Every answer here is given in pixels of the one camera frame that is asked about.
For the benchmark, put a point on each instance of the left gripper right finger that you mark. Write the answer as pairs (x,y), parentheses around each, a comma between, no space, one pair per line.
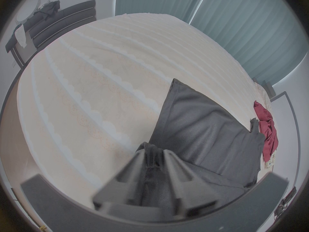
(190,190)

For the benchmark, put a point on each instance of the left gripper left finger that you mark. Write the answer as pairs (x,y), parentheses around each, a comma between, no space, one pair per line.
(125,185)

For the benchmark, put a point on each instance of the black T-shirt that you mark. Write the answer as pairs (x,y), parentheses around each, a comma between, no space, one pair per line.
(205,134)

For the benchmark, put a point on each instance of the bed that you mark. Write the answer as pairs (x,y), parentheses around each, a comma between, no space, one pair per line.
(108,69)

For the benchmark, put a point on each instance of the white printed garment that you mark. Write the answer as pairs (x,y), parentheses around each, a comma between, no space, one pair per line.
(270,161)

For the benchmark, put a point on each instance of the dark red garment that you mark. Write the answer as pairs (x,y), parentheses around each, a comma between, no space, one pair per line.
(268,129)

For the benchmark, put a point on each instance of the grey bedside table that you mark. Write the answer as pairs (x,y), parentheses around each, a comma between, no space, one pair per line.
(265,86)

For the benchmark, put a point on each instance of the black chest of drawers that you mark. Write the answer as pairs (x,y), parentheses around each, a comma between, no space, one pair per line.
(67,18)

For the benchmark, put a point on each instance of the white cloth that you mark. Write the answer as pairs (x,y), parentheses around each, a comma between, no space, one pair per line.
(20,36)

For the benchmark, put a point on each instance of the dark grey garment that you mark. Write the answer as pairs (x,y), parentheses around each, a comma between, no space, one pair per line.
(49,7)

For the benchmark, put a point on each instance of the round white mirror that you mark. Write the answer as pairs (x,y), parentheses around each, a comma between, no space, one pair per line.
(27,8)

